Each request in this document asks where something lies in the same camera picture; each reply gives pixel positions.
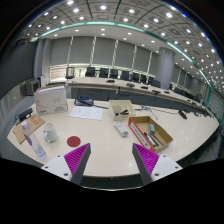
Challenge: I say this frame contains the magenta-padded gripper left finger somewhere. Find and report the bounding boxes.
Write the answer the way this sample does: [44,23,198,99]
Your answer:
[41,142,92,186]

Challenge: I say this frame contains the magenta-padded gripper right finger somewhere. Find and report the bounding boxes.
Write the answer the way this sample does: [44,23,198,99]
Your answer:
[132,142,183,186]

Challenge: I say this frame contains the clear plastic water bottle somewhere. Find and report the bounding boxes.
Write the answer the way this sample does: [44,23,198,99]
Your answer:
[20,120,47,160]

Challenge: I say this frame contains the flat round red coaster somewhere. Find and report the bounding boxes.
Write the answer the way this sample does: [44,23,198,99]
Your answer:
[66,135,82,149]

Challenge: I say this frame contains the open brown box, red label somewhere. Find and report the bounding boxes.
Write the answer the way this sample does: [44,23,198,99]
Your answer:
[128,115,174,153]

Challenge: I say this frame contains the white ceramic mug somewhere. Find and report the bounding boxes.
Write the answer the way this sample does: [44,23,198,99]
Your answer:
[42,122,59,144]

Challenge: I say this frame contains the white remote control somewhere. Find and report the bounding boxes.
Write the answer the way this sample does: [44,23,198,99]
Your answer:
[113,121,129,138]

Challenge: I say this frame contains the white paper sheet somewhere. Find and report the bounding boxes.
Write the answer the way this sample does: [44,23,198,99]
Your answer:
[68,105,104,121]

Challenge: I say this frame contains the black marker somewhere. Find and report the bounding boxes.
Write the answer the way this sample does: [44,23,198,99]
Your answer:
[115,109,130,117]

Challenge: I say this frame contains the brown kraft paper envelope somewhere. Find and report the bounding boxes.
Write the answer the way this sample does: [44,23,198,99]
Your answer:
[13,114,46,145]

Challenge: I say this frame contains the small black device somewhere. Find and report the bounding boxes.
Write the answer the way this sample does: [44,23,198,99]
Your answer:
[178,109,188,120]

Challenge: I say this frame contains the small open white box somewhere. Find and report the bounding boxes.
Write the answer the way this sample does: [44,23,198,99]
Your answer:
[108,99,137,121]

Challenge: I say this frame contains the large white cardboard box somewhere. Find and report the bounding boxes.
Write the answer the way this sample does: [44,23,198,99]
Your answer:
[33,84,69,116]

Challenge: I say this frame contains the black power strip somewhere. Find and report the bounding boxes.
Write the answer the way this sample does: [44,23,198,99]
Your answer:
[17,107,34,123]

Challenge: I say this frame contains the long curved conference desk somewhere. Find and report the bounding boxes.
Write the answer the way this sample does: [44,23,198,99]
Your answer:
[46,76,214,118]

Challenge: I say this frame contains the grey box monitor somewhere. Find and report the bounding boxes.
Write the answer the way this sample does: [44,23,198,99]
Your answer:
[24,79,42,97]

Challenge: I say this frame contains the round ceiling lights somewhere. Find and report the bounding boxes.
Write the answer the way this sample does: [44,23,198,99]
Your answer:
[26,0,224,84]

